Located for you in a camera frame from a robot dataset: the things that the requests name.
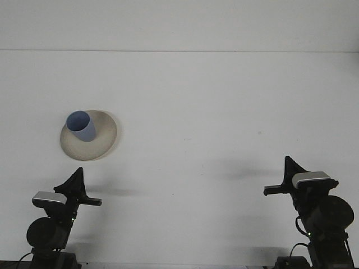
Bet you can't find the pale blue cup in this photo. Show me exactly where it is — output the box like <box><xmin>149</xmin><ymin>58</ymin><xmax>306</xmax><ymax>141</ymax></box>
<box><xmin>66</xmin><ymin>110</ymin><xmax>98</xmax><ymax>143</ymax></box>

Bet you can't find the pale round plate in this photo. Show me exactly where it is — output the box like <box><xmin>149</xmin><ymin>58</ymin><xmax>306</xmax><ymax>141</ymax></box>
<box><xmin>59</xmin><ymin>109</ymin><xmax>123</xmax><ymax>163</ymax></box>

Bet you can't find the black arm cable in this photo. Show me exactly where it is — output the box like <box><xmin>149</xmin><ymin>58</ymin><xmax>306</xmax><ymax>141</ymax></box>
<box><xmin>17</xmin><ymin>252</ymin><xmax>35</xmax><ymax>266</ymax></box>
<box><xmin>288</xmin><ymin>216</ymin><xmax>310</xmax><ymax>260</ymax></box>

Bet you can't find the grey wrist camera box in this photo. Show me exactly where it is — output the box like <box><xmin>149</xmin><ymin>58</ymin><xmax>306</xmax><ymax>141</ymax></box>
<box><xmin>291</xmin><ymin>171</ymin><xmax>339</xmax><ymax>192</ymax></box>
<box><xmin>31</xmin><ymin>191</ymin><xmax>68</xmax><ymax>209</ymax></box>

